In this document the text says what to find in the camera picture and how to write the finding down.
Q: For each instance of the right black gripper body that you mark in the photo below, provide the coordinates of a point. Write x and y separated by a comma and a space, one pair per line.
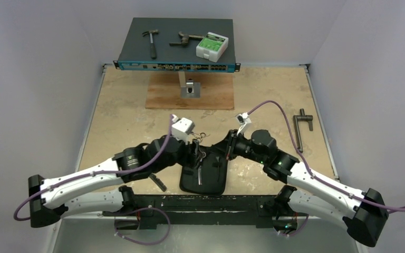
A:
230, 143

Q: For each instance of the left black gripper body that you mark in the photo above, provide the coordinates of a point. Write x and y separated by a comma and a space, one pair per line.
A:
182, 157

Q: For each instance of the black zippered tool case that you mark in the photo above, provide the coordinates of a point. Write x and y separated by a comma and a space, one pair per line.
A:
214, 174

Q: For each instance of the silver thinning scissors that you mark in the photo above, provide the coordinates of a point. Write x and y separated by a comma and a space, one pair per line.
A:
201, 135

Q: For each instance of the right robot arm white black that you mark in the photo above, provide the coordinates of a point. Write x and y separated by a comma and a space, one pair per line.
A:
361, 211

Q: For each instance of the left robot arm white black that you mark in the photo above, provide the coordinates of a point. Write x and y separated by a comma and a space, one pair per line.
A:
53, 199

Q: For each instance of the silver scissors in case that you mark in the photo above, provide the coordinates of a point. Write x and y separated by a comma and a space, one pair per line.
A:
199, 157

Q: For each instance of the black comb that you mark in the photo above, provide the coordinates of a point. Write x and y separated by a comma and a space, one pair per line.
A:
158, 182

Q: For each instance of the wooden board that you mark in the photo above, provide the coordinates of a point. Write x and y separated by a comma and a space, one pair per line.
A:
215, 92

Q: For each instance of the white green plastic box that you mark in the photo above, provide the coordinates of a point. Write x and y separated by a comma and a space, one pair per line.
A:
212, 47

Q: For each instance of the claw hammer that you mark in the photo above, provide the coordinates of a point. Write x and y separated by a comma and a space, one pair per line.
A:
151, 33

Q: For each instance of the rusty metal clamp tool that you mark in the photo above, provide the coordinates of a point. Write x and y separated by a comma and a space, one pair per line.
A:
185, 38

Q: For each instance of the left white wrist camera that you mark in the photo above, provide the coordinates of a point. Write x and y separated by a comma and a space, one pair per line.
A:
181, 128

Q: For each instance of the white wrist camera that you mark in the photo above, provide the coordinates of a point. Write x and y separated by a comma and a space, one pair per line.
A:
181, 128
244, 122

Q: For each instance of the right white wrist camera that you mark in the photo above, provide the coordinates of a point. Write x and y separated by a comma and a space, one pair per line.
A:
244, 122

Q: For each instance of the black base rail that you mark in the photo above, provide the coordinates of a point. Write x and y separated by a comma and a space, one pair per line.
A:
261, 211

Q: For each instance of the metal stand bracket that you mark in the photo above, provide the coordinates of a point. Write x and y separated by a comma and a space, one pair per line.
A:
189, 89

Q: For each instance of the network switch rack unit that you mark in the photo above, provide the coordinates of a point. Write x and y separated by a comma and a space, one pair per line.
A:
160, 44

